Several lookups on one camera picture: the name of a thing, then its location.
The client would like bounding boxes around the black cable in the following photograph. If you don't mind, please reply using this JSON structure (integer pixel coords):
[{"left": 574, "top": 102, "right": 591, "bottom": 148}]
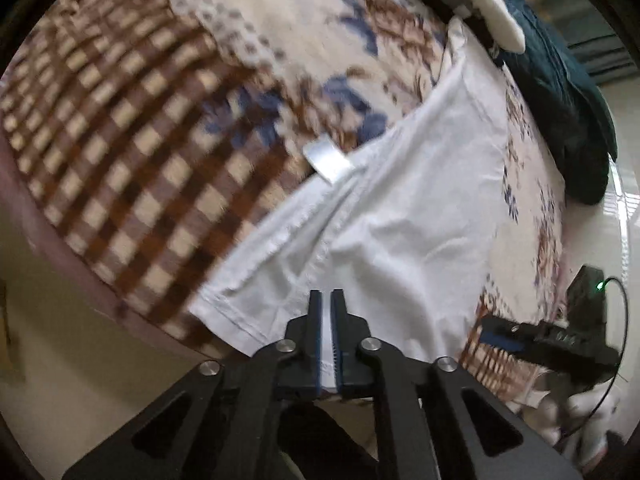
[{"left": 554, "top": 275, "right": 630, "bottom": 449}]

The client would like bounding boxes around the white t-shirt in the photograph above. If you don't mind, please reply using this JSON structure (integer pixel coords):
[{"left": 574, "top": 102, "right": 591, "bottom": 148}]
[{"left": 189, "top": 20, "right": 508, "bottom": 361}]

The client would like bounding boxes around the teal curtain right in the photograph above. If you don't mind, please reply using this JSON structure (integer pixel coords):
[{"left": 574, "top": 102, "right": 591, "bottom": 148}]
[{"left": 525, "top": 0, "right": 639, "bottom": 84}]

